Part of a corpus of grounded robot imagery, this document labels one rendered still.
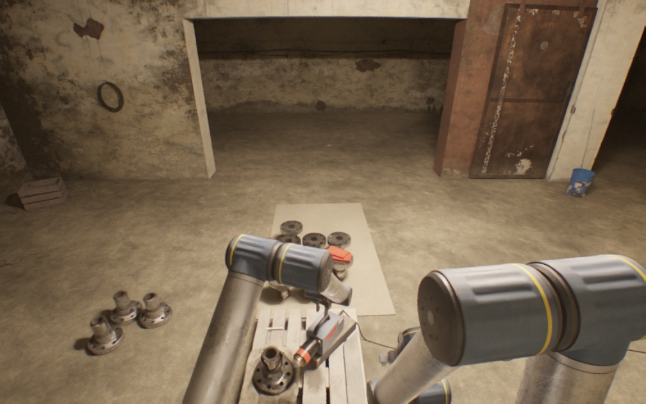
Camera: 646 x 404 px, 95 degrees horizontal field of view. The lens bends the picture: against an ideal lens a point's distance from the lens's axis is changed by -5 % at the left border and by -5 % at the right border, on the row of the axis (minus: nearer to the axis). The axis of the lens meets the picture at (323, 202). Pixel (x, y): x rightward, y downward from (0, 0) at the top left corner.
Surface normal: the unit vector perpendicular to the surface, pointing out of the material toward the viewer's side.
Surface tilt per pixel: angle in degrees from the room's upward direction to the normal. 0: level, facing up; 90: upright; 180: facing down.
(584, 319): 59
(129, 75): 90
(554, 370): 86
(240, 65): 90
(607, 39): 90
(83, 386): 0
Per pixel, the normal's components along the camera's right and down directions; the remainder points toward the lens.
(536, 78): 0.01, 0.46
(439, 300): -0.98, -0.04
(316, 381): 0.00, -0.89
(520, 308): 0.07, -0.37
